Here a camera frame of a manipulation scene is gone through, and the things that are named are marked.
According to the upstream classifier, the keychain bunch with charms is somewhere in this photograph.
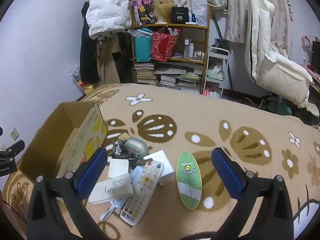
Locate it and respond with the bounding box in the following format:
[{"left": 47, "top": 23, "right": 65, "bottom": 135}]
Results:
[{"left": 106, "top": 140, "right": 136, "bottom": 160}]

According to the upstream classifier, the light blue slim remote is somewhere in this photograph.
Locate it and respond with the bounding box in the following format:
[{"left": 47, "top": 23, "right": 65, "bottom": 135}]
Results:
[{"left": 131, "top": 166, "right": 143, "bottom": 186}]

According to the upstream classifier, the small white square box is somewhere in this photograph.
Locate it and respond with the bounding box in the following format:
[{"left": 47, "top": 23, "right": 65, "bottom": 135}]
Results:
[{"left": 108, "top": 159, "right": 129, "bottom": 178}]

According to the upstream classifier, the teal bag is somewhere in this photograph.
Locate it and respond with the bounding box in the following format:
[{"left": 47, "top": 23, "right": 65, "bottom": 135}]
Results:
[{"left": 132, "top": 28, "right": 153, "bottom": 63}]

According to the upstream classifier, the cardboard box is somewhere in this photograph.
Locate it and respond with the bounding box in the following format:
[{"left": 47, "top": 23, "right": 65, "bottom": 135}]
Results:
[{"left": 20, "top": 101, "right": 107, "bottom": 180}]

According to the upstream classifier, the stack of books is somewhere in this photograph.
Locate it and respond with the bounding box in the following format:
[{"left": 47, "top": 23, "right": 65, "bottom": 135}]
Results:
[{"left": 134, "top": 62, "right": 158, "bottom": 86}]

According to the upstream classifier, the black box number 40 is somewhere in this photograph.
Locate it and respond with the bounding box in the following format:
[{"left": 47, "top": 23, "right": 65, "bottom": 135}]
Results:
[{"left": 171, "top": 7, "right": 189, "bottom": 24}]

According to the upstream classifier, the plastic bag with toys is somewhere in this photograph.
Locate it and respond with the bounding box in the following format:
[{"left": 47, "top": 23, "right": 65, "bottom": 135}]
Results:
[{"left": 70, "top": 64, "right": 93, "bottom": 94}]

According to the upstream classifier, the red gift bag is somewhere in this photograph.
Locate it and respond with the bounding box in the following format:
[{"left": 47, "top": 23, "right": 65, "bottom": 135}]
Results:
[{"left": 151, "top": 26, "right": 181, "bottom": 62}]

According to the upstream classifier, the green surfboard-shaped remote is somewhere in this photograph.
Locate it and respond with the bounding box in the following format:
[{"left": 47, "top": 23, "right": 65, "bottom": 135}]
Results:
[{"left": 176, "top": 151, "right": 202, "bottom": 210}]

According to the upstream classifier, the cream duvet on chair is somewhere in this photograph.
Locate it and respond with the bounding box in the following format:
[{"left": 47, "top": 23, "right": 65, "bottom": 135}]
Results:
[{"left": 245, "top": 0, "right": 319, "bottom": 117}]

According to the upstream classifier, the white puffer jacket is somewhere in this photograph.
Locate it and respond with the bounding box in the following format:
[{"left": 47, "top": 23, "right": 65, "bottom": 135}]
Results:
[{"left": 86, "top": 0, "right": 132, "bottom": 40}]

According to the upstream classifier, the black hanging coat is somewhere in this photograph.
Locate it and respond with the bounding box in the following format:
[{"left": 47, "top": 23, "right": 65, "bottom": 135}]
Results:
[{"left": 80, "top": 2, "right": 100, "bottom": 84}]

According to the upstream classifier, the beige patterned rug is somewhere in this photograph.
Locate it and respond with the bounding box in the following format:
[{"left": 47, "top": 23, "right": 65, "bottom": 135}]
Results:
[{"left": 2, "top": 84, "right": 319, "bottom": 239}]

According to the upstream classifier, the large white box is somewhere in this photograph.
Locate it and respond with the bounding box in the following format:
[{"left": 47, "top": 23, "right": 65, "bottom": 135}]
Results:
[{"left": 143, "top": 150, "right": 175, "bottom": 178}]

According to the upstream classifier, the white button panel box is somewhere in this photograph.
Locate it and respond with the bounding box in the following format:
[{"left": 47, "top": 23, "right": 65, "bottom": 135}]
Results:
[{"left": 88, "top": 173, "right": 134, "bottom": 204}]

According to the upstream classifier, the wooden bookshelf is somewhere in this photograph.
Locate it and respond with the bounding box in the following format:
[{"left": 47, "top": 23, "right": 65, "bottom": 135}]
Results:
[{"left": 130, "top": 8, "right": 209, "bottom": 94}]

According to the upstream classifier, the gold smart card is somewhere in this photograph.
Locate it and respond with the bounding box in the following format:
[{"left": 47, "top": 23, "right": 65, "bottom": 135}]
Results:
[{"left": 118, "top": 132, "right": 131, "bottom": 141}]

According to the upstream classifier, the white TV remote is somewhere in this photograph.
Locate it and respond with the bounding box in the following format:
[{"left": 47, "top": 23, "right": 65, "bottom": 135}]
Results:
[{"left": 120, "top": 160, "right": 164, "bottom": 226}]

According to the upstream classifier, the wall socket lower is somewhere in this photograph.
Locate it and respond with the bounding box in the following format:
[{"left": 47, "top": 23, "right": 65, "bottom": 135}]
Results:
[{"left": 0, "top": 144, "right": 7, "bottom": 151}]

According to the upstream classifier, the blonde wig head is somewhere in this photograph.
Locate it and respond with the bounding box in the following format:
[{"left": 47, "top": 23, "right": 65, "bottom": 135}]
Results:
[{"left": 152, "top": 0, "right": 175, "bottom": 24}]

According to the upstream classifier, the white utility cart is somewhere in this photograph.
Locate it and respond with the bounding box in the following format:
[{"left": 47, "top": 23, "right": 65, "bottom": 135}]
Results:
[{"left": 202, "top": 47, "right": 229, "bottom": 99}]

